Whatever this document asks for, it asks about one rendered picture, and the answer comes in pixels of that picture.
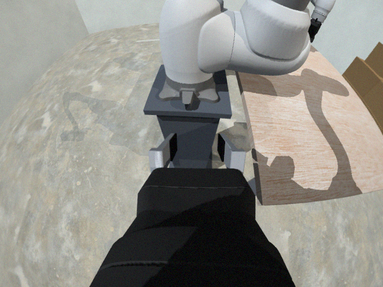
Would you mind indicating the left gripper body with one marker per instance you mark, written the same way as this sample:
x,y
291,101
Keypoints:
x,y
314,27

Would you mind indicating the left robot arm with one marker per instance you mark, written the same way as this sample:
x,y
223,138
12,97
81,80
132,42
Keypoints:
x,y
323,6

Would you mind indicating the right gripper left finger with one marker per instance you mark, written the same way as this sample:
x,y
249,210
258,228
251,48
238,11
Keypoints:
x,y
161,156

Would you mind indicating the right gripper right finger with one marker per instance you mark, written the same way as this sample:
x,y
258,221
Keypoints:
x,y
232,157

